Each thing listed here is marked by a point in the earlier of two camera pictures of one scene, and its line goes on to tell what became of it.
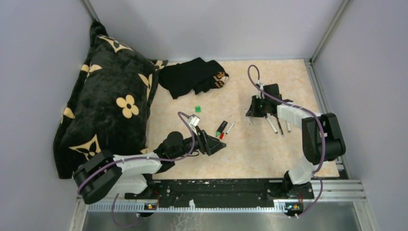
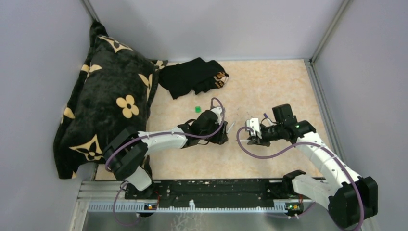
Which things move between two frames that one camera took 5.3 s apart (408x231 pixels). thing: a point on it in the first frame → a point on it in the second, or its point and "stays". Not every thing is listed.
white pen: x=230 y=128 stays
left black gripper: x=204 y=142 → x=220 y=135
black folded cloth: x=196 y=75 stays
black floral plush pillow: x=107 y=106 stays
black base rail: x=219 y=193 stays
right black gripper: x=253 y=111 → x=262 y=141
